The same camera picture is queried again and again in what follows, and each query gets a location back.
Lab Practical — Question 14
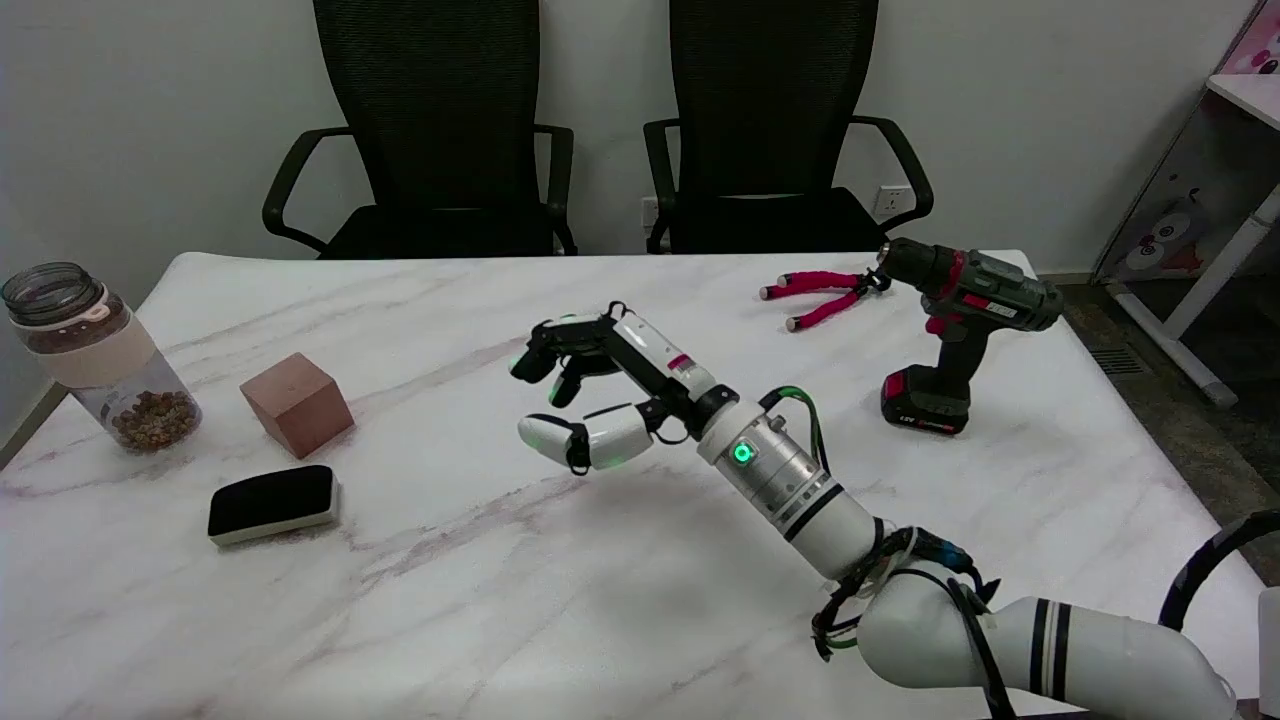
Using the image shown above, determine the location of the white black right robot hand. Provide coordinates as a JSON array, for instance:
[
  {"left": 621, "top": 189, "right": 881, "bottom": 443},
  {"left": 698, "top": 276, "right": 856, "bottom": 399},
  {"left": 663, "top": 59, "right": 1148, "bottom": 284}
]
[{"left": 510, "top": 300, "right": 743, "bottom": 476}]

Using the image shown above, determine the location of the dark green power screwdriver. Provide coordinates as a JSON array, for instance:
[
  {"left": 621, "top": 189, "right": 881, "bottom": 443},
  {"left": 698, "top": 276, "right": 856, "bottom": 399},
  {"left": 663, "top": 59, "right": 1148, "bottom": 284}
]
[{"left": 877, "top": 238, "right": 1066, "bottom": 437}]

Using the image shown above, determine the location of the pink flexible mini tripod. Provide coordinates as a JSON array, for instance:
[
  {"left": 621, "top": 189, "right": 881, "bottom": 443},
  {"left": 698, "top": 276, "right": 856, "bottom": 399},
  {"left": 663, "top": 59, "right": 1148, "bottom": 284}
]
[{"left": 758, "top": 266, "right": 893, "bottom": 333}]

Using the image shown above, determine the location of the black mesh office chair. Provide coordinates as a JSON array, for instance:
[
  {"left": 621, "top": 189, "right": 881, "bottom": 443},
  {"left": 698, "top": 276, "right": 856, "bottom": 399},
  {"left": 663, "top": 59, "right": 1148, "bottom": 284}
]
[
  {"left": 262, "top": 0, "right": 579, "bottom": 261},
  {"left": 643, "top": 0, "right": 935, "bottom": 255}
]

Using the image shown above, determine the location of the brown wooden cube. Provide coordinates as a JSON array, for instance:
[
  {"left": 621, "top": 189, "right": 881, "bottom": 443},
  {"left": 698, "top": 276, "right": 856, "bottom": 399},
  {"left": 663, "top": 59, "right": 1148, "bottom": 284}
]
[{"left": 239, "top": 352, "right": 356, "bottom": 460}]

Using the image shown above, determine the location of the black board eraser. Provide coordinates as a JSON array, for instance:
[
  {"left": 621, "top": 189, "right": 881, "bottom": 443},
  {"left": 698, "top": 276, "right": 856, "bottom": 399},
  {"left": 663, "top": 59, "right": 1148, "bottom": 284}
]
[{"left": 207, "top": 464, "right": 341, "bottom": 547}]

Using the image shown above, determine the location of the floor vent grille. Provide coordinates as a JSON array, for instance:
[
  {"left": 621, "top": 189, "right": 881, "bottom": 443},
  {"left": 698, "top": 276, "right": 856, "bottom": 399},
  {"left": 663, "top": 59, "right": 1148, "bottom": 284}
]
[{"left": 1088, "top": 345, "right": 1151, "bottom": 379}]

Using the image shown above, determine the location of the clear jar with nuts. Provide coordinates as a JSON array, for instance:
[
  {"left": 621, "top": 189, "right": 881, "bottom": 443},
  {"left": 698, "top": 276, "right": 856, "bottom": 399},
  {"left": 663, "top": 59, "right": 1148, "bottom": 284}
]
[{"left": 0, "top": 262, "right": 203, "bottom": 454}]

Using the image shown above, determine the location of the white desk with cartoon panel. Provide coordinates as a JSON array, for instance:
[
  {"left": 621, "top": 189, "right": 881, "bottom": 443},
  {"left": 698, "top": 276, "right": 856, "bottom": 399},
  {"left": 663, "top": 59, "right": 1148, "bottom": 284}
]
[{"left": 1092, "top": 0, "right": 1280, "bottom": 409}]

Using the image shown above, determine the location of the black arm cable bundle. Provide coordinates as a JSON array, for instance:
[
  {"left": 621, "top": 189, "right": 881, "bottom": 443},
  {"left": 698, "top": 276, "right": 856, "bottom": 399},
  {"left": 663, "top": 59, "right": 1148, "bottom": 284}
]
[{"left": 760, "top": 385, "right": 1016, "bottom": 720}]

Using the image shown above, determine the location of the thick black cable loop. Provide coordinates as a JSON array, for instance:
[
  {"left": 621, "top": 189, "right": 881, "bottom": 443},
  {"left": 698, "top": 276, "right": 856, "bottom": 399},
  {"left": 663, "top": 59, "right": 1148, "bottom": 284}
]
[{"left": 1160, "top": 510, "right": 1280, "bottom": 633}]

